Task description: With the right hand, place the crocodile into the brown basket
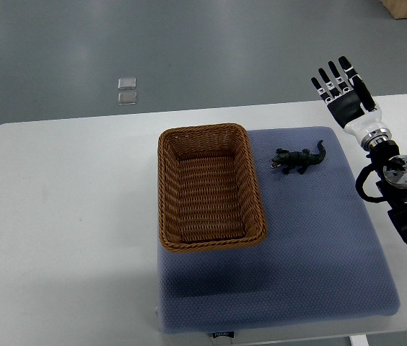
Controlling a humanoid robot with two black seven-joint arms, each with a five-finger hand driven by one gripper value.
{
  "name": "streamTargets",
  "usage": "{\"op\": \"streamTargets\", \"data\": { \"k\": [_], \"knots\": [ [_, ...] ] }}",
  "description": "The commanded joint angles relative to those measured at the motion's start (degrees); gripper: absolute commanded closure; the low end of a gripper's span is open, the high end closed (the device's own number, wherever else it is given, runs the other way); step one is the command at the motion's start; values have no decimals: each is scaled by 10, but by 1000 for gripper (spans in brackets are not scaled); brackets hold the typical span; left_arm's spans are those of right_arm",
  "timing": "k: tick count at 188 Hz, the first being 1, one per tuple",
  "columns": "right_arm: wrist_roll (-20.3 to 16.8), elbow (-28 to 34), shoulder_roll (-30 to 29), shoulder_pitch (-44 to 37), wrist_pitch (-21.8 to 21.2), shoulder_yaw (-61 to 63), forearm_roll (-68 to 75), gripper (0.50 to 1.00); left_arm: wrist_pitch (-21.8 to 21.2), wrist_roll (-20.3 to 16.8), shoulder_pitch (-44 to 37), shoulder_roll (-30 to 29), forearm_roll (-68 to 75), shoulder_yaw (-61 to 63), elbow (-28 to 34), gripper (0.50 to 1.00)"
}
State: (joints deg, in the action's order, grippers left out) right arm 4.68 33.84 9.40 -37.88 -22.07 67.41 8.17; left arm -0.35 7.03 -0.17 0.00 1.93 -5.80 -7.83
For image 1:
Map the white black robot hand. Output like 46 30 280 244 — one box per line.
311 56 392 151

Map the blue-grey foam cushion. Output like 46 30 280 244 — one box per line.
158 127 400 334

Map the brown wicker basket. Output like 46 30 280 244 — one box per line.
157 123 268 253

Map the dark toy crocodile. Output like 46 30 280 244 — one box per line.
271 140 326 174

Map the lower metal floor plate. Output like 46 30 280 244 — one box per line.
118 91 137 105

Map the metal floor plate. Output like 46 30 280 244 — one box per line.
118 77 136 90
118 91 137 105

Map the upper metal floor plate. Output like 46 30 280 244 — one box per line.
118 77 136 90

